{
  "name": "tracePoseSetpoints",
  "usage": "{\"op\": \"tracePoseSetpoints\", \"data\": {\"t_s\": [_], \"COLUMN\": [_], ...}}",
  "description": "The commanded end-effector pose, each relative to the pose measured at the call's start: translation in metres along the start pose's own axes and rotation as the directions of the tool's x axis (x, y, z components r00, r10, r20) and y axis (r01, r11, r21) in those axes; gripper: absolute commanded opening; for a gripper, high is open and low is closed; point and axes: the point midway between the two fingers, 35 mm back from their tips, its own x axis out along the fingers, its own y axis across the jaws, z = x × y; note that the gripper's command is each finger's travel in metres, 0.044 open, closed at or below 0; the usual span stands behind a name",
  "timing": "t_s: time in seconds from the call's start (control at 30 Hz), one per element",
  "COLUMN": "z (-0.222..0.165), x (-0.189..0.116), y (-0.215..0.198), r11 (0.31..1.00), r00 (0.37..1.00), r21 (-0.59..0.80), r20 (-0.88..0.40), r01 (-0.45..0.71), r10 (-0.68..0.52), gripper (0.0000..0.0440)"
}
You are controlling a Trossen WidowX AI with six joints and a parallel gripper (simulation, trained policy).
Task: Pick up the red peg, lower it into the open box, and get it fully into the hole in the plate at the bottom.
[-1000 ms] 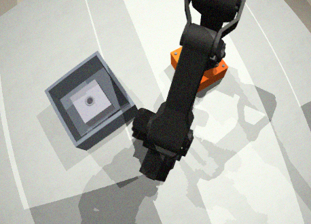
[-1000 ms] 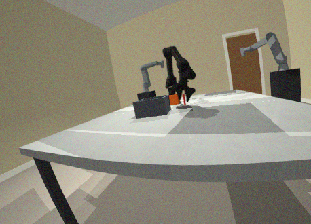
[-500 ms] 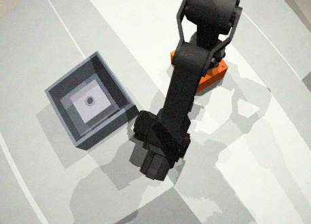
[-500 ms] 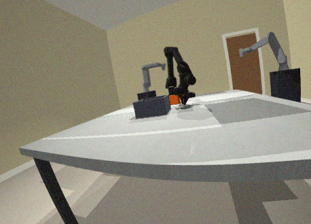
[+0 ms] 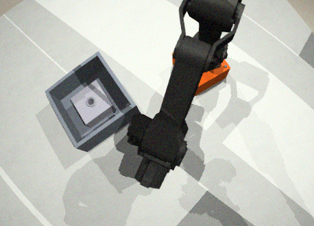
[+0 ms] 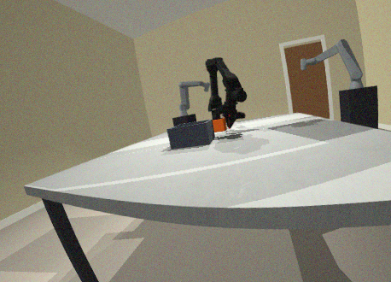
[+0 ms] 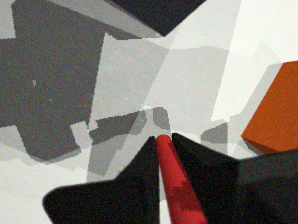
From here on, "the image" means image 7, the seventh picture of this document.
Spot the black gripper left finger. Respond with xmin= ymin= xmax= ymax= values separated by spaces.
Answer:
xmin=42 ymin=136 xmax=160 ymax=224

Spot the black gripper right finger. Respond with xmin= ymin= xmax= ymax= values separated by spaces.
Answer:
xmin=171 ymin=133 xmax=298 ymax=224

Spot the red peg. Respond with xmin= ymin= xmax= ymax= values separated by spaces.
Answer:
xmin=156 ymin=134 xmax=209 ymax=224

